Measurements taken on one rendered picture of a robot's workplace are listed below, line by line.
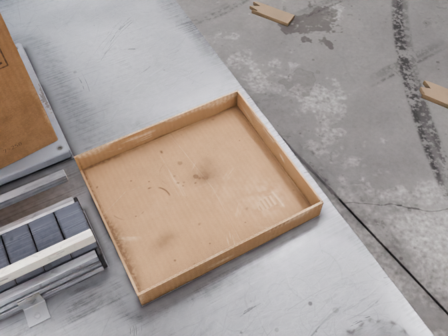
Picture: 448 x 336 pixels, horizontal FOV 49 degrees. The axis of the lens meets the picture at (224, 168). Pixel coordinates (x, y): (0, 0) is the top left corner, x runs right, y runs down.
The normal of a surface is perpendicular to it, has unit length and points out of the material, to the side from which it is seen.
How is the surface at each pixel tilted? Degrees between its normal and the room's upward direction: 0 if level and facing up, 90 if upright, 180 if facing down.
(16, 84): 90
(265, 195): 0
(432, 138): 0
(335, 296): 0
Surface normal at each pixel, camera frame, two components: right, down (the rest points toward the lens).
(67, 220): 0.00, -0.56
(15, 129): 0.58, 0.67
